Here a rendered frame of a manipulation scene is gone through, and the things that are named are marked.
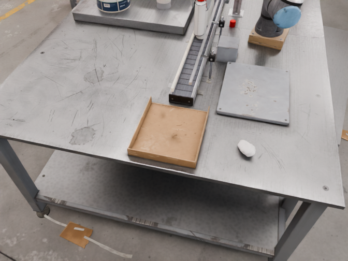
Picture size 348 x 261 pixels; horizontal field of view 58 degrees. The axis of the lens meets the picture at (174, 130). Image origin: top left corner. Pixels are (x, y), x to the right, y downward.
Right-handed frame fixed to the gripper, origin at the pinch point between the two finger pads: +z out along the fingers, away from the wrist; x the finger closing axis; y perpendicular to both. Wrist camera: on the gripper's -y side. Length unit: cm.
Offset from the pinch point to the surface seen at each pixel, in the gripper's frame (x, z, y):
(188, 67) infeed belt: 1.0, 21.0, -17.5
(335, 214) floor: -96, 109, -25
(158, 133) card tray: 5, 25, -57
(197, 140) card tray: -11, 26, -57
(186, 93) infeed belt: -1.9, 20.9, -36.0
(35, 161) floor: 104, 109, -34
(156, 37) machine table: 25.1, 25.9, 10.9
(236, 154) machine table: -27, 26, -60
